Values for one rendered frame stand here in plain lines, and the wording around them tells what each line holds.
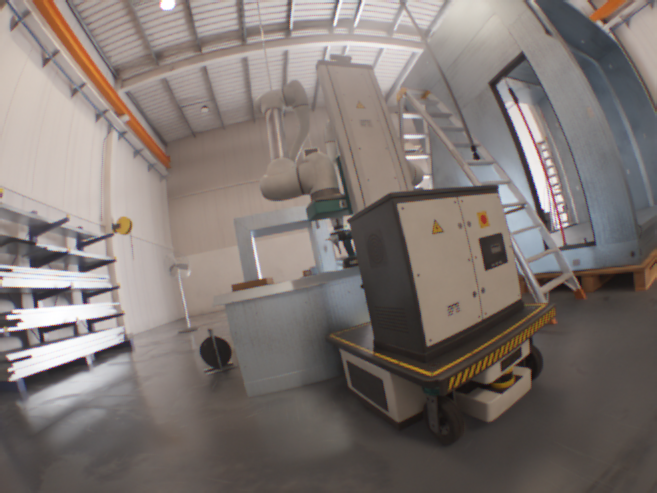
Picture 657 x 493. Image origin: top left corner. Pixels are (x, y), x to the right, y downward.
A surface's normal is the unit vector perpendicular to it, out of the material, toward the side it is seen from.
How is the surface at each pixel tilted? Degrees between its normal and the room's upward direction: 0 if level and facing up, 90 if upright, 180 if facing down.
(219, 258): 90
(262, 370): 90
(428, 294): 90
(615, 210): 90
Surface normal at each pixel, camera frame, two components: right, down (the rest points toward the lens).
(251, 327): 0.22, -0.14
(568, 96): -0.96, 0.19
